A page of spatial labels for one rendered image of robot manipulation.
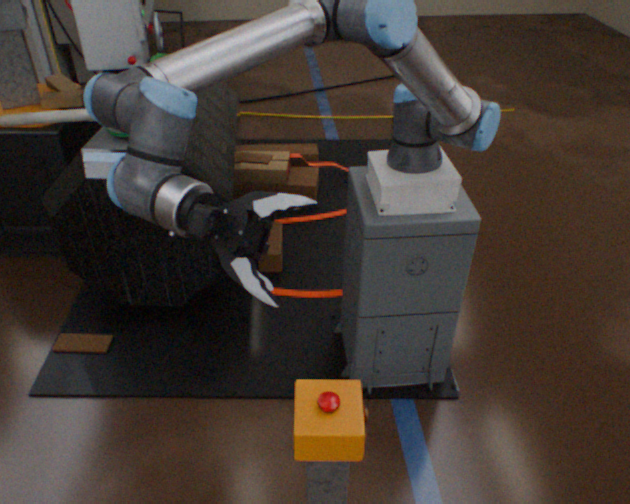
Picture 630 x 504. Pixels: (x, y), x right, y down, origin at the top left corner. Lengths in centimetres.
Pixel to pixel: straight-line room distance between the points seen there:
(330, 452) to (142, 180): 55
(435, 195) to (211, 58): 100
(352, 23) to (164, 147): 55
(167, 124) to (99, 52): 141
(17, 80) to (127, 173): 228
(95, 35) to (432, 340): 172
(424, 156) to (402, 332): 71
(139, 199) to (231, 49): 39
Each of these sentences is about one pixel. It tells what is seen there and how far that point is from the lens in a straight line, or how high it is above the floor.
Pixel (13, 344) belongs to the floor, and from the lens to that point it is 289.
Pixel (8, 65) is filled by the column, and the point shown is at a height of 99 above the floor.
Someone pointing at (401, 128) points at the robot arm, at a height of 111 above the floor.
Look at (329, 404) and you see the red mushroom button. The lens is 96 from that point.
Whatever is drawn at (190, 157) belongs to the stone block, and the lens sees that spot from 239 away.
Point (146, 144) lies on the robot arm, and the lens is 89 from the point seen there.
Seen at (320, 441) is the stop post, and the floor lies 106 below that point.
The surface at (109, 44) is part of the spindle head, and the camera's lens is 227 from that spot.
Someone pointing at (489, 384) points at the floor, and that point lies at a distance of 252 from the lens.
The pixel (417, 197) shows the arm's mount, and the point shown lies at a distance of 184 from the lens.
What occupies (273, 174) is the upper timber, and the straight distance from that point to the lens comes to 339.
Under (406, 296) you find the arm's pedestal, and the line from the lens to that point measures 204.
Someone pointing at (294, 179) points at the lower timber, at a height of 14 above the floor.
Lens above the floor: 187
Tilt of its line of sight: 38 degrees down
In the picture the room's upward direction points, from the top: straight up
